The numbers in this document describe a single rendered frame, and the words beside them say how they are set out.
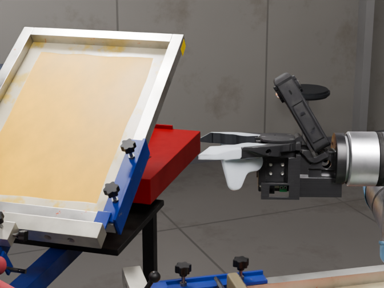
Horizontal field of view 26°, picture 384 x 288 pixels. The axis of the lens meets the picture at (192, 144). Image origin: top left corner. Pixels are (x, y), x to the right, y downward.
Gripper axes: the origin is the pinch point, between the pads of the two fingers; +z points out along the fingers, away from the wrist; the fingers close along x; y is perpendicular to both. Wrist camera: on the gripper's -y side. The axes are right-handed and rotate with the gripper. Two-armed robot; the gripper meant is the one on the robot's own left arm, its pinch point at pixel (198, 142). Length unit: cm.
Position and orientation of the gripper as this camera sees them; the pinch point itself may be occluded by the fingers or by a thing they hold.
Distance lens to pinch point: 114.7
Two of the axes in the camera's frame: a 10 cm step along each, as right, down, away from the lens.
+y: 0.0, 9.9, 1.6
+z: -10.0, -0.1, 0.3
